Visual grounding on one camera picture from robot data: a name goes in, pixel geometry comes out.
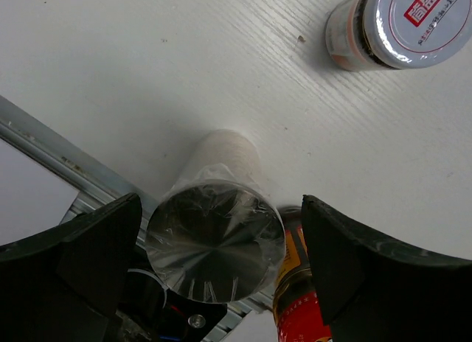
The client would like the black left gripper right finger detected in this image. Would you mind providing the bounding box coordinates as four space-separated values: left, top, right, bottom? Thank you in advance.
302 195 471 341

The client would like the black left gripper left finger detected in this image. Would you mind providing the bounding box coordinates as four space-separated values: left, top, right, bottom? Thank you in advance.
1 193 142 341

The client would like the red cap sauce jar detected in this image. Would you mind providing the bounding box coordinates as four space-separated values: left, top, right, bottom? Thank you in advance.
272 206 333 342

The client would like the silver cone cap grinder bottle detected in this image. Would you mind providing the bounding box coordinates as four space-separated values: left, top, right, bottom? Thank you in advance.
145 130 285 304

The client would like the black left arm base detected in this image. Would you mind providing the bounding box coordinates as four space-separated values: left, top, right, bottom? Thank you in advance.
117 268 228 341

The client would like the aluminium table front rail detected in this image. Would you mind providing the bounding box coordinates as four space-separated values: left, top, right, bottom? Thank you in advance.
1 98 275 341

